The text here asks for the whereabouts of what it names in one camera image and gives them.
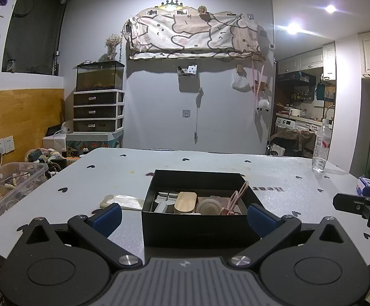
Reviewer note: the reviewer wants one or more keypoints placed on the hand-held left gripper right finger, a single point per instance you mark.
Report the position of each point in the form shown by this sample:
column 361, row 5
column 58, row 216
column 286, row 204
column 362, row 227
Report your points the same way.
column 261, row 221

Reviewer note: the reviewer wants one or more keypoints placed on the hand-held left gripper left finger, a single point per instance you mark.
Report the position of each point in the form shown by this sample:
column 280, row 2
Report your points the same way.
column 107, row 221

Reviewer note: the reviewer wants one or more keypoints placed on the white round container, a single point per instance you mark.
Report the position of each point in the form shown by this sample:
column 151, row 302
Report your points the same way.
column 208, row 207

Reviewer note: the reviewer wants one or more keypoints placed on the grey striped white box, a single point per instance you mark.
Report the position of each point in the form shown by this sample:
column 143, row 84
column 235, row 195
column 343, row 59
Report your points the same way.
column 164, row 202

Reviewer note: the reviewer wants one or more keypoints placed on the black box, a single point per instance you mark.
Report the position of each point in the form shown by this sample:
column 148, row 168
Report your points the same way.
column 197, row 229

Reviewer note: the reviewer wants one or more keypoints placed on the wooden oval lid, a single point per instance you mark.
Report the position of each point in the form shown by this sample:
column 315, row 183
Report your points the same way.
column 185, row 203

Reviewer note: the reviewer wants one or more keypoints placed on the blue white tissue pack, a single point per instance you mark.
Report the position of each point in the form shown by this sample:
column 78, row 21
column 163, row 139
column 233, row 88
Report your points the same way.
column 365, row 185

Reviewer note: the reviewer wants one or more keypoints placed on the beige flat packet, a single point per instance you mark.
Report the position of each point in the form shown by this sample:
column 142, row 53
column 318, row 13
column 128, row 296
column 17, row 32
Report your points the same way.
column 121, row 201

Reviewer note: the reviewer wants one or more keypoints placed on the clear water bottle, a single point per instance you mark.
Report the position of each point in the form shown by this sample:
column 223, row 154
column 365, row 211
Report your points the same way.
column 321, row 149

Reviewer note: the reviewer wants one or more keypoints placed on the brown jacket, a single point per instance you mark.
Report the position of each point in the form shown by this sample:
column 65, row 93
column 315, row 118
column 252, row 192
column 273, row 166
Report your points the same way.
column 291, row 138

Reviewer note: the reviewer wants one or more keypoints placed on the pile of plush toys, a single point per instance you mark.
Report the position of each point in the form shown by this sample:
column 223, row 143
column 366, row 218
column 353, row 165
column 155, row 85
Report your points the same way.
column 45, row 156

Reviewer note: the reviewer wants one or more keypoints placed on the clear plastic bin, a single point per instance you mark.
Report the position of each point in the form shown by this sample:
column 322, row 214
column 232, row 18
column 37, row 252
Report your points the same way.
column 16, row 191

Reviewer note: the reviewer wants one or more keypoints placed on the white washing machine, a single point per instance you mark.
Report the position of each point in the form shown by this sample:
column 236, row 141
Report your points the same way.
column 293, row 124

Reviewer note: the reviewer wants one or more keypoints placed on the black tablet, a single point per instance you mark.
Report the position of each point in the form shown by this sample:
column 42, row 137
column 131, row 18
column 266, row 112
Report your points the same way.
column 52, row 130

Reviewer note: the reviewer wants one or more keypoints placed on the white plastic drawer unit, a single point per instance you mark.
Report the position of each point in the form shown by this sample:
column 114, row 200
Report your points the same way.
column 97, row 111

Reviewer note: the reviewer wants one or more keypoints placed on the white plush sheep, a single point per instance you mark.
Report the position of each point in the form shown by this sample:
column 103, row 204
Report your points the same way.
column 263, row 105

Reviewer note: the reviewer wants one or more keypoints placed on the white power outlet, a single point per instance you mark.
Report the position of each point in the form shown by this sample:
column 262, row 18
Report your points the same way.
column 3, row 145

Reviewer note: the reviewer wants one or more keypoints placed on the pink ribbons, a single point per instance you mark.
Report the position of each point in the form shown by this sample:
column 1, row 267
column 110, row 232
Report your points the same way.
column 257, row 84

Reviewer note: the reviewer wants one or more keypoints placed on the white plastic bag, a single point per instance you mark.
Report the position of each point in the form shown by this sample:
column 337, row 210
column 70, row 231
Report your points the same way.
column 241, row 83

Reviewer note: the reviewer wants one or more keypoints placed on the glass fish tank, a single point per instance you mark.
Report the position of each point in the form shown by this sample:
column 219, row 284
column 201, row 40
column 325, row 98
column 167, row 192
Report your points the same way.
column 99, row 78

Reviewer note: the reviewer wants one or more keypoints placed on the dried flowers in vase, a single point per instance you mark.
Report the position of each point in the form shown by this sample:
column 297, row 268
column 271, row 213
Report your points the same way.
column 112, row 44

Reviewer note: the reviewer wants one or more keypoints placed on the printed cartoon cloth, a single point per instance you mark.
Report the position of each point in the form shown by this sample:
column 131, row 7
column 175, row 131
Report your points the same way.
column 194, row 33

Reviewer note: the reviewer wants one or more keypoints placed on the dark window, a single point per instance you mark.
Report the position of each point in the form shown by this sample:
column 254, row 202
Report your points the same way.
column 32, row 32

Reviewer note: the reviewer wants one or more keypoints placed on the gold crown decoration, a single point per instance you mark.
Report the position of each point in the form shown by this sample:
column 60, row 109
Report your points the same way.
column 171, row 4

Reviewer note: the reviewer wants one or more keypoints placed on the white wall socket plate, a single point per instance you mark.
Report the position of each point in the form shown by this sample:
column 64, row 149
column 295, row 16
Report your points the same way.
column 186, row 113

